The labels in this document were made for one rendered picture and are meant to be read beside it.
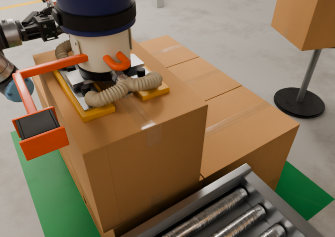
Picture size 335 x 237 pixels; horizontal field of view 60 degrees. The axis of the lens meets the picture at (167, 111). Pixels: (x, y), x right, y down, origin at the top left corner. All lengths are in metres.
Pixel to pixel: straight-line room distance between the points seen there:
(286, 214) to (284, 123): 0.55
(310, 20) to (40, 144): 1.68
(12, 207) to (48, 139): 1.38
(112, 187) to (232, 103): 0.89
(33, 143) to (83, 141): 0.21
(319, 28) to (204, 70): 0.73
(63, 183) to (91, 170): 1.15
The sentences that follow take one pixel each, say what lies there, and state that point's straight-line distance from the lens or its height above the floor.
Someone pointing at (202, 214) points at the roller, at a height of 0.55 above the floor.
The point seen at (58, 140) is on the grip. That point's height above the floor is 1.07.
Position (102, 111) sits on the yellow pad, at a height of 0.96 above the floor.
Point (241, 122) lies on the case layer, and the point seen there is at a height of 0.54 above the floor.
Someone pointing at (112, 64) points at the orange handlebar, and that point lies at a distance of 0.83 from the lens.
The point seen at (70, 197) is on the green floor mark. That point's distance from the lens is 1.89.
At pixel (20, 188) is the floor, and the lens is 2.04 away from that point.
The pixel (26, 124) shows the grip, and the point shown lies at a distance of 0.65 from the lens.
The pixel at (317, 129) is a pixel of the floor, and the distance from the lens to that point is 2.46.
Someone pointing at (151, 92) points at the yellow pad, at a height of 0.96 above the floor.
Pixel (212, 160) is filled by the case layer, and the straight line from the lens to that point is 1.27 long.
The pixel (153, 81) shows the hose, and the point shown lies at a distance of 0.85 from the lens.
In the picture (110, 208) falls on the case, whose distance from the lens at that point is 0.99.
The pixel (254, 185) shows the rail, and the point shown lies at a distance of 1.16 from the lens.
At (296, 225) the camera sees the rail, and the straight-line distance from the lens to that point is 1.11.
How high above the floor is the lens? 1.49
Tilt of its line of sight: 40 degrees down
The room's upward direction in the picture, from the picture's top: straight up
